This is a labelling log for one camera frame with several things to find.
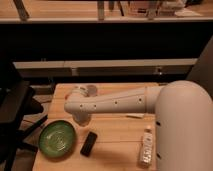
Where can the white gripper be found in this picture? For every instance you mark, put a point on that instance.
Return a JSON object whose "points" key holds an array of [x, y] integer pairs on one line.
{"points": [[82, 119]]}

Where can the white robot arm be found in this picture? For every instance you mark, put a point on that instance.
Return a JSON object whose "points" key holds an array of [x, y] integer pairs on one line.
{"points": [[184, 120]]}

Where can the green ceramic bowl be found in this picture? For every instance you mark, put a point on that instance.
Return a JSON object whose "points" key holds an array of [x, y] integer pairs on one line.
{"points": [[57, 139]]}

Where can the black smartphone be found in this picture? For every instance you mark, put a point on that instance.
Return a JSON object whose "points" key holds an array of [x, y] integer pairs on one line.
{"points": [[88, 144]]}

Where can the black office chair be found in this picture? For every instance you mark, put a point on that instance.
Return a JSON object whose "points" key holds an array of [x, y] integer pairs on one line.
{"points": [[16, 101]]}

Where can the clear plastic bottle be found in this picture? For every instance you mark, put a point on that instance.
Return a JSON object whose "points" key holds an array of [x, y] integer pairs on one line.
{"points": [[145, 157]]}

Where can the grey chair back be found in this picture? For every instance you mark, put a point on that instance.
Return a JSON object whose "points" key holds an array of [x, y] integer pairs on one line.
{"points": [[202, 72]]}

